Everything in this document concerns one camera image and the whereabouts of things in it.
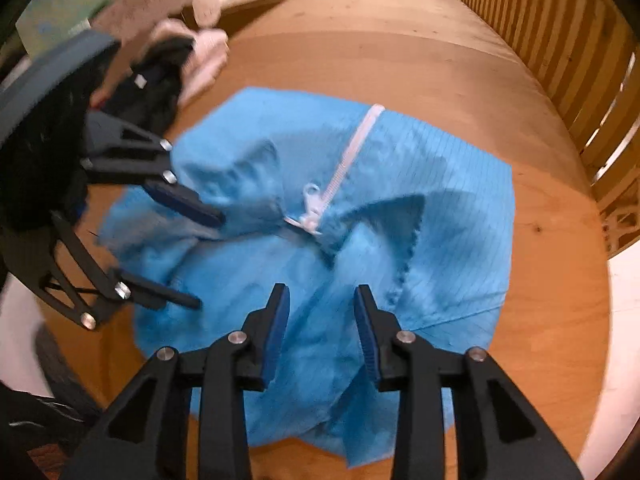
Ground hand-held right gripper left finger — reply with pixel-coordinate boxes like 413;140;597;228
60;283;291;480

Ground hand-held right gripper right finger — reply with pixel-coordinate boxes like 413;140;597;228
354;285;583;480

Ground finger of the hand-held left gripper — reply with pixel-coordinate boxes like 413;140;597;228
82;109;227;229
47;209;204;332

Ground blue striped zip jacket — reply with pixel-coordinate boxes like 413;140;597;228
97;86;516;469

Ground black garment with white tag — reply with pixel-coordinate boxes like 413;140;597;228
90;35;196;134

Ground white fleece garment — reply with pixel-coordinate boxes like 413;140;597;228
149;19;231;109

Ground wooden slatted fence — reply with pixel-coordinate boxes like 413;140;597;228
450;0;640;261

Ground landscape painting wall hanging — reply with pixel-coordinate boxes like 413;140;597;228
15;0;167;62

